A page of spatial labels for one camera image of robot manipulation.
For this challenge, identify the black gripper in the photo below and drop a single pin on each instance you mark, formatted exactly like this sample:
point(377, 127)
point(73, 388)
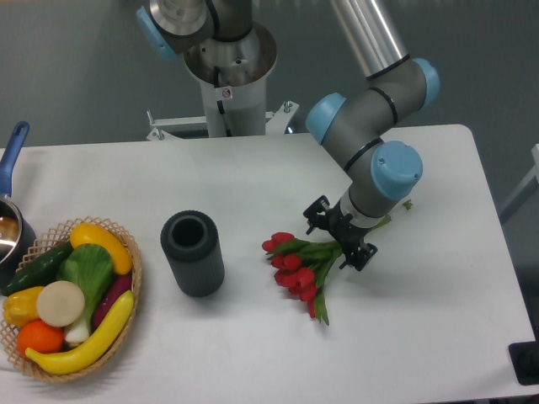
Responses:
point(350, 236)

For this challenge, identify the red tulip bouquet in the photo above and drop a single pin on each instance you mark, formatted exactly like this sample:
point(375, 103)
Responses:
point(302, 267)

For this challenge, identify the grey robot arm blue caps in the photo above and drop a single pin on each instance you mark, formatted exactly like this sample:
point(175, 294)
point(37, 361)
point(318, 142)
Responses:
point(230, 55)

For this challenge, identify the dark grey ribbed vase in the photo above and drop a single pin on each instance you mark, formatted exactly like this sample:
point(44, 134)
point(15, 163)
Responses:
point(190, 242)

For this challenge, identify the white furniture piece at right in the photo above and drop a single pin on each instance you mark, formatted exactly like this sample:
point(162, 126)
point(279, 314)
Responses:
point(522, 191)

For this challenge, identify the black device at table edge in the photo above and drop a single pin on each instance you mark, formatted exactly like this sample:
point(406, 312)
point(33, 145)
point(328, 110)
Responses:
point(524, 358)

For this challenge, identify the purple sweet potato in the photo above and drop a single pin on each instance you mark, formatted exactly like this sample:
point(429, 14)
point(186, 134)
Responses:
point(116, 289)

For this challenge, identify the green bok choy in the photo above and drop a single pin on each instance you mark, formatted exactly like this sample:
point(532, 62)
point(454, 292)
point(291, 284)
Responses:
point(89, 267)

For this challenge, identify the yellow squash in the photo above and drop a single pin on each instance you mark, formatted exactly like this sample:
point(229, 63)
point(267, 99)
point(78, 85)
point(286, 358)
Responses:
point(89, 233)

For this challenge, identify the green cucumber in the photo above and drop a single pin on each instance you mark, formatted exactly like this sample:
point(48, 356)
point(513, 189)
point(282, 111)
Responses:
point(39, 272)

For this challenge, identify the yellow banana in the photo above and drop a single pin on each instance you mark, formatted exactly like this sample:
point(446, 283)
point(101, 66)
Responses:
point(79, 358)

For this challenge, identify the orange fruit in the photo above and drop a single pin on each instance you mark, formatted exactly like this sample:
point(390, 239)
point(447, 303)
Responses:
point(40, 337)

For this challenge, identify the yellow bell pepper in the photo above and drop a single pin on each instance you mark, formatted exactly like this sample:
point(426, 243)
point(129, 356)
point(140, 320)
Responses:
point(20, 308)

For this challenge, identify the woven wicker basket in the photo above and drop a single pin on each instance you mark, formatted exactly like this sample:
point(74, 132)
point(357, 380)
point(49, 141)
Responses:
point(54, 237)

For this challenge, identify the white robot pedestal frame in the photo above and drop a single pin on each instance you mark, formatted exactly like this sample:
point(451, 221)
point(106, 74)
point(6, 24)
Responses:
point(229, 112)

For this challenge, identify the saucepan with blue handle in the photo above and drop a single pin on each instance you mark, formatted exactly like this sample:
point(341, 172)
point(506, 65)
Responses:
point(16, 233)

